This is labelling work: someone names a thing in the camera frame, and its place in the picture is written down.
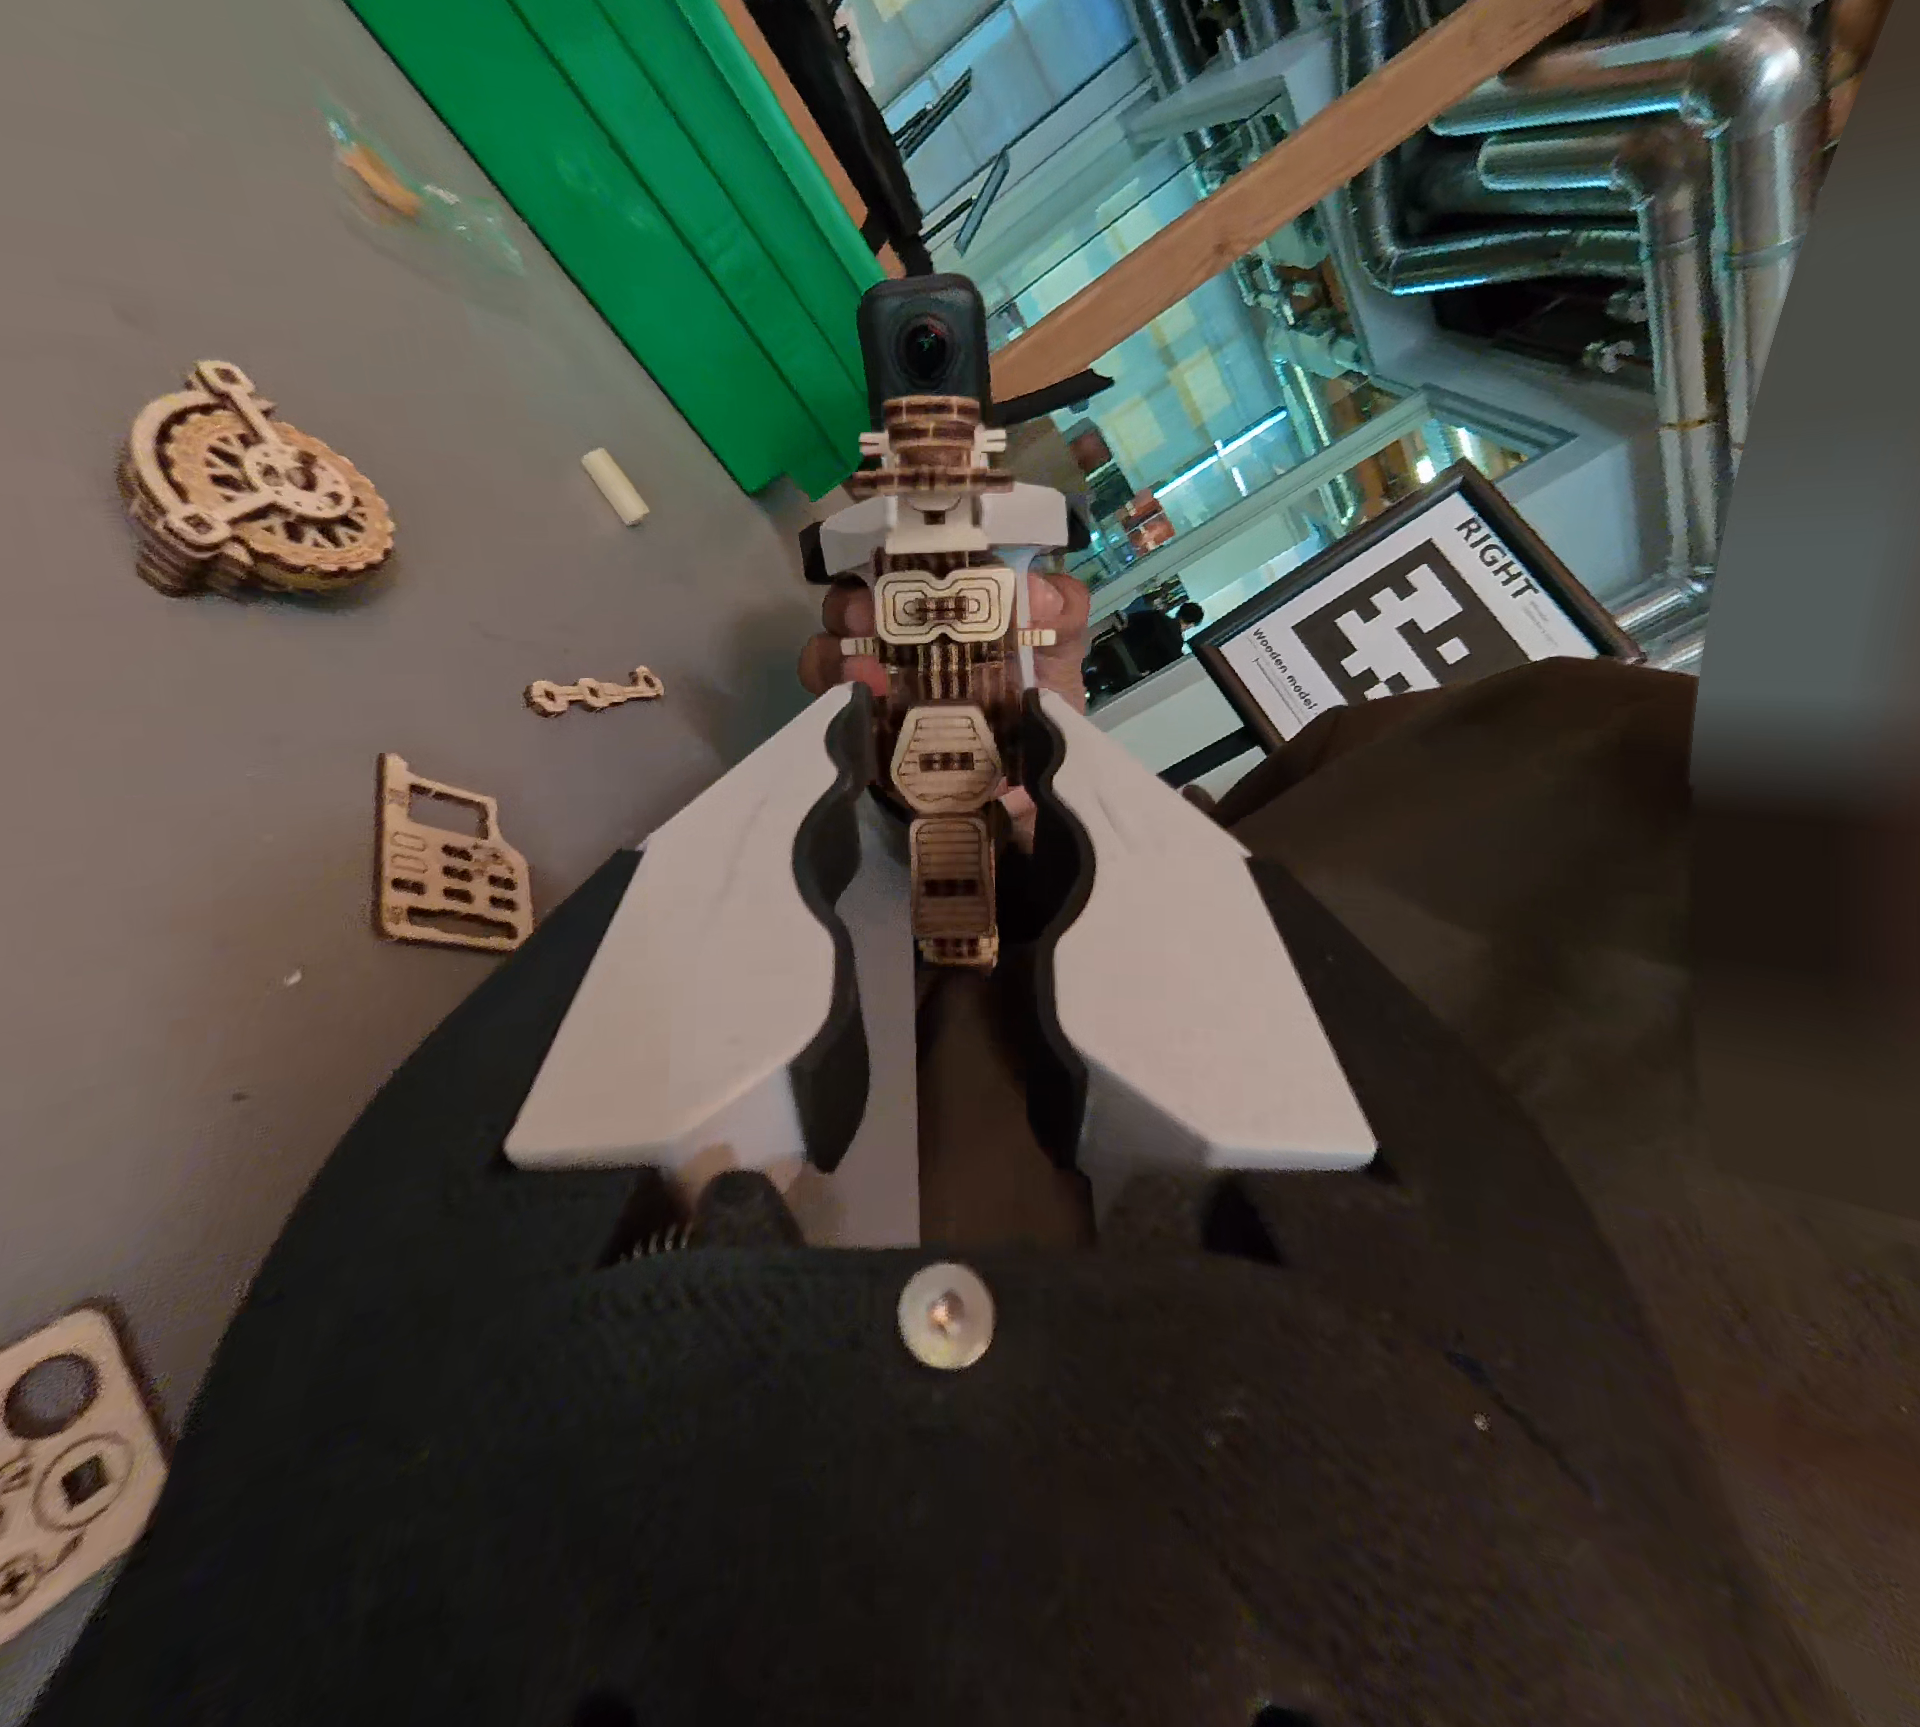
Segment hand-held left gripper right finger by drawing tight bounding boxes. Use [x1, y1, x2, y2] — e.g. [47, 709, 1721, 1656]
[1029, 689, 1378, 1212]

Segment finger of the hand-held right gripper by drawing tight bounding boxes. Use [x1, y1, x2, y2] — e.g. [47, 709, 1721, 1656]
[980, 484, 1091, 578]
[795, 504, 898, 589]

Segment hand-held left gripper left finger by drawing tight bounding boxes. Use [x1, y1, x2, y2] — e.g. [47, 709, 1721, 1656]
[507, 681, 874, 1212]

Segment wooden motorbike body assembly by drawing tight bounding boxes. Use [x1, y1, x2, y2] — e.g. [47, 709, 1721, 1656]
[838, 394, 1056, 974]

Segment long wooden lever part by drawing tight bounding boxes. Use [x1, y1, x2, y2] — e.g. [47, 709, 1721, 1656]
[525, 665, 668, 718]

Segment grey desk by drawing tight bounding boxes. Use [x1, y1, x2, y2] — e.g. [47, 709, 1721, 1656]
[0, 0, 902, 1727]

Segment person's right hand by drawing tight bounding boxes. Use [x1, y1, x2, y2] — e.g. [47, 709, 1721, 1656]
[799, 568, 1102, 851]

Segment black office chair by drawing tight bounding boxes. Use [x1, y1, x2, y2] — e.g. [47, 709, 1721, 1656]
[705, 0, 1121, 427]

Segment small slotted wooden piece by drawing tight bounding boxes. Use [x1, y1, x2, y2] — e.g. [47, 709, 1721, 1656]
[372, 753, 536, 956]

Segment framed marker sign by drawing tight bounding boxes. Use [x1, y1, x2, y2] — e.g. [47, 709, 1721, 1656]
[1192, 458, 1649, 754]

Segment wooden ceiling beam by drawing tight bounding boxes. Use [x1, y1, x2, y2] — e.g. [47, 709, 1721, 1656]
[981, 0, 1696, 408]

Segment green plastic bin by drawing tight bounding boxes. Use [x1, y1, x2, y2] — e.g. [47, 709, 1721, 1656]
[221, 0, 888, 504]

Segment clear bag of small parts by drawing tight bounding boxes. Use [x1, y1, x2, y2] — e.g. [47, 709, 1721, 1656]
[319, 93, 529, 279]

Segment wooden wheel assembly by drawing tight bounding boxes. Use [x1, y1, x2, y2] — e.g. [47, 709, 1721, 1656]
[118, 360, 402, 602]

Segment small flat wooden piece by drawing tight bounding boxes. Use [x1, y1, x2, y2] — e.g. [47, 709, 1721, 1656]
[0, 1307, 169, 1617]

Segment silver ventilation ducts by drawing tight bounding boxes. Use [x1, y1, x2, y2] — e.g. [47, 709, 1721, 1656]
[1052, 0, 1822, 650]

